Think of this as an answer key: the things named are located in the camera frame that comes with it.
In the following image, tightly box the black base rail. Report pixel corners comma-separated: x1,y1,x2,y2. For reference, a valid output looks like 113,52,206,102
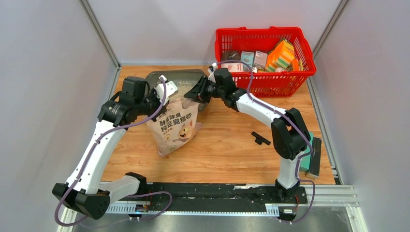
136,182,308,213

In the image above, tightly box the grey small box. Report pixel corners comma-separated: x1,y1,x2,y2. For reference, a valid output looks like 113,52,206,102
253,51,268,70

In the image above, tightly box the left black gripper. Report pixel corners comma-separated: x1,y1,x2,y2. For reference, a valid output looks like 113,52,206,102
135,87,170,122

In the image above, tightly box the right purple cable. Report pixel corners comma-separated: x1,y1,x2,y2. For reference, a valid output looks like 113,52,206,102
216,59,316,224

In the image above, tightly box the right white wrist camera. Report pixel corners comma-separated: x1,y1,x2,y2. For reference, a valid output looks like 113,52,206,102
208,62,218,83

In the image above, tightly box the orange sponge pack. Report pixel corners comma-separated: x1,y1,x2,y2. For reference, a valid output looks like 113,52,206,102
265,38,302,73

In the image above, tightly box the black bag clip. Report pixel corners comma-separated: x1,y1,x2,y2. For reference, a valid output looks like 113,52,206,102
251,131,271,145

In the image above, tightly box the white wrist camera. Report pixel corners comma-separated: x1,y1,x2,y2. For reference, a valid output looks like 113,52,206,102
155,75,178,105
208,62,218,83

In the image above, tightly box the teal small box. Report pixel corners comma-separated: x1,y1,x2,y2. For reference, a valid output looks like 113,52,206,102
240,51,255,67

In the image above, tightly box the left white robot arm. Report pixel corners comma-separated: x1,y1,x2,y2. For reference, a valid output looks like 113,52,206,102
52,75,178,227

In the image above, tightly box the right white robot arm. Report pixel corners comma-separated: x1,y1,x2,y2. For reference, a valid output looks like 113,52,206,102
184,68,311,203

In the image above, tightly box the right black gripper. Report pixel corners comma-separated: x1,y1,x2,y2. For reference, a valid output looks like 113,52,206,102
185,75,225,103

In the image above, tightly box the grey litter box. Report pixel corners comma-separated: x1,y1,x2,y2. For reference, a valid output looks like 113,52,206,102
146,69,205,102

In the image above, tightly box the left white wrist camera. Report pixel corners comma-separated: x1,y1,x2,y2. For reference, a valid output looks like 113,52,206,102
155,75,178,105

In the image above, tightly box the pink white small box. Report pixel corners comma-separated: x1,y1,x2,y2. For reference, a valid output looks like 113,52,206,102
221,62,244,73

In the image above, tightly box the red plastic basket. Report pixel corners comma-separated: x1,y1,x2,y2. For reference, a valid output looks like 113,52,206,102
214,27,317,98

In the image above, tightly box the teal black brush block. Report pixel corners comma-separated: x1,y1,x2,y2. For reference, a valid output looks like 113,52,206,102
299,132,322,179

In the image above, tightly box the pink cat litter bag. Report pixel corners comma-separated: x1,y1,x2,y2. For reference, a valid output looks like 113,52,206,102
147,98,202,157

